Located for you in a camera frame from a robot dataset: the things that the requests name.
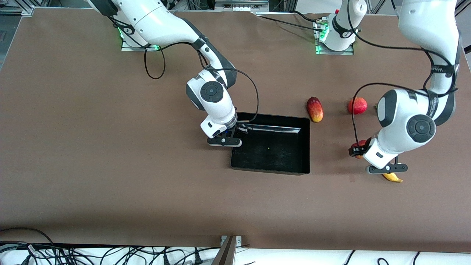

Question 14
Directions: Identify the red pomegranate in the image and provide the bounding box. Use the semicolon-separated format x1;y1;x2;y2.
348;97;368;115

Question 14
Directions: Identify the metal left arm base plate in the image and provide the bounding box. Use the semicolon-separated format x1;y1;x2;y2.
315;18;355;56

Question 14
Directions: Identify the red apple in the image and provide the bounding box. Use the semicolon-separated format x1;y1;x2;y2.
351;139;367;159

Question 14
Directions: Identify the black plastic box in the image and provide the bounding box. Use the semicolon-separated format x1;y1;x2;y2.
230;112;311;175

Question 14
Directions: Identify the metal table edge plate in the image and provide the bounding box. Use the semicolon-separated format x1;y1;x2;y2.
220;236;243;247

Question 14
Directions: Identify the red yellow mango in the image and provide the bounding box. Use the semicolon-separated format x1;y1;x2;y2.
307;96;324;123

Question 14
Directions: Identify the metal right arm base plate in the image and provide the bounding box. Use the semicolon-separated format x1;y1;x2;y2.
121;35;160;52

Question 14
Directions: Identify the dark metal beam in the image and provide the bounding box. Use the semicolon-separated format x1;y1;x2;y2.
211;236;237;265

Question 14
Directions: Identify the silver metal rail bracket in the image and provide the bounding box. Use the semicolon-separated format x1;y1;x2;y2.
215;0;269;13

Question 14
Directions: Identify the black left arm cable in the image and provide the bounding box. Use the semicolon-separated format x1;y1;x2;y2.
347;0;459;148

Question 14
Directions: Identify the brown table cover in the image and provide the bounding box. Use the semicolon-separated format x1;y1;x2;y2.
0;7;471;254

